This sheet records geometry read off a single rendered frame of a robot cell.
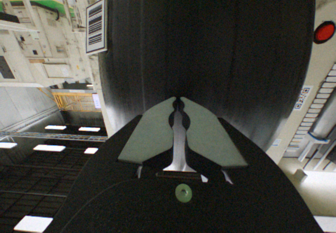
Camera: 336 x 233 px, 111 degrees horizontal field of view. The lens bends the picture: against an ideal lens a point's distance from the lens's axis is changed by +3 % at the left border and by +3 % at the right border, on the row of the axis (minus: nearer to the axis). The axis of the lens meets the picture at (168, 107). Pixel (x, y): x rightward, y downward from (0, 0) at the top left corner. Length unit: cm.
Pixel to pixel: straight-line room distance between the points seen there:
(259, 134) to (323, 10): 34
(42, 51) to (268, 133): 490
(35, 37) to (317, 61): 499
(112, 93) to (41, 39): 466
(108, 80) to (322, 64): 49
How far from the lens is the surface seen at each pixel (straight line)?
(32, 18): 286
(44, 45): 479
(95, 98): 463
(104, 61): 18
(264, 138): 20
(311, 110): 56
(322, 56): 49
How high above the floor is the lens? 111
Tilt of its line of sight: 24 degrees up
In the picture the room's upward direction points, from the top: 179 degrees counter-clockwise
